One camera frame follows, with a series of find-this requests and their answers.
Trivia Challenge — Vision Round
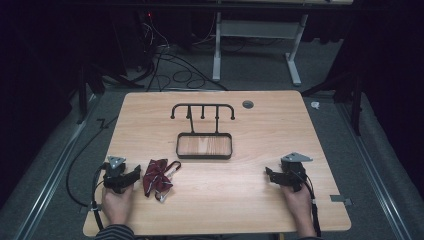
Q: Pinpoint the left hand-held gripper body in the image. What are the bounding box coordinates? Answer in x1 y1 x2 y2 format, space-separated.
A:
101 155 135 195

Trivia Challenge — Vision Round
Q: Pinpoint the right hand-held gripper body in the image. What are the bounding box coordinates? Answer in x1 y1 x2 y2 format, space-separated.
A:
279 152 314 193

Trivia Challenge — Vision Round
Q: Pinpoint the dark red striped bow tie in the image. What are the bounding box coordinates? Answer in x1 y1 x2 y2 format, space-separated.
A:
142 158 183 204

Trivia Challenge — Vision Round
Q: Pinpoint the black metal hook rack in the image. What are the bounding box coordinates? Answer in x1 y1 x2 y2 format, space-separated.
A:
169 103 236 160

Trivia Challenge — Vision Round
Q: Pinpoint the person's left hand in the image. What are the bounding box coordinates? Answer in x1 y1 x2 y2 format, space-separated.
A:
100 184 135 226

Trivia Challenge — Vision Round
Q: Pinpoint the person's right hand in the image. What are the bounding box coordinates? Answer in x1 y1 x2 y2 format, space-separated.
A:
280 182 315 228

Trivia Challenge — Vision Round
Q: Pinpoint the black tripod stand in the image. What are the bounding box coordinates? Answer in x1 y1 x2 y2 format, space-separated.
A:
75 61 146 126
301 71 366 137

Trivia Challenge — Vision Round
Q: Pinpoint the left hand-held gripper black cable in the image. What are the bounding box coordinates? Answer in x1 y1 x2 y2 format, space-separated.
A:
90 161 110 232

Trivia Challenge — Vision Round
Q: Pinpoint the hand-held gripper black cable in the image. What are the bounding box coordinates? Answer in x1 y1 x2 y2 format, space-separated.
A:
90 161 110 232
293 169 323 238

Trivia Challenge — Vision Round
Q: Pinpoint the right hand-held gripper black cable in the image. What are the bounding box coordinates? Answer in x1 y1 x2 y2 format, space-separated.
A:
293 169 323 238

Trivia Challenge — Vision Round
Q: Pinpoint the long black floor cable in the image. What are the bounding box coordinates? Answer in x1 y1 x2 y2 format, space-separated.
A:
65 114 120 208

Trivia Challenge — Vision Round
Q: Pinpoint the grey metal table bracket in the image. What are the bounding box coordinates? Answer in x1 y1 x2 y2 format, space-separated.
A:
329 194 353 206

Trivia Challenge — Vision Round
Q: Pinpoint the grey metal floor rail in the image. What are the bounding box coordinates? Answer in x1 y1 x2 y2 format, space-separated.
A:
335 101 416 240
12 94 103 240

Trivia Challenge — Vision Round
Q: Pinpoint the tangle of black floor cables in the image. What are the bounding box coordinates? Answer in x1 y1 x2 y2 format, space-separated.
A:
134 13 230 93

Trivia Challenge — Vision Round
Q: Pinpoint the white metal desk frame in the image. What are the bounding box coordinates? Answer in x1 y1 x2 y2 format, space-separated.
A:
211 11 310 88

